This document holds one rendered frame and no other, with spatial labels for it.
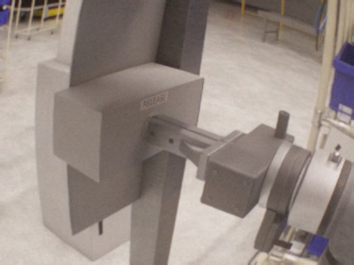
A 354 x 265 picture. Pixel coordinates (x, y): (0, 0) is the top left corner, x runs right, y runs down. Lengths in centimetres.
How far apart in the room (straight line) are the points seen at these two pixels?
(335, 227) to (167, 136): 23
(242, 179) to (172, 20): 30
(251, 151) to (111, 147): 14
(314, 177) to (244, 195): 8
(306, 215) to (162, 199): 36
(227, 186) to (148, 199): 33
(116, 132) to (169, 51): 20
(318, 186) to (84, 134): 25
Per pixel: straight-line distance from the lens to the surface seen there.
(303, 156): 41
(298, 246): 102
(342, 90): 100
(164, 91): 50
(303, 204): 39
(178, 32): 60
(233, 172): 38
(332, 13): 96
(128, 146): 48
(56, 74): 163
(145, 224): 74
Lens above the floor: 134
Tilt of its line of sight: 24 degrees down
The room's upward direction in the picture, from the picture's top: 8 degrees clockwise
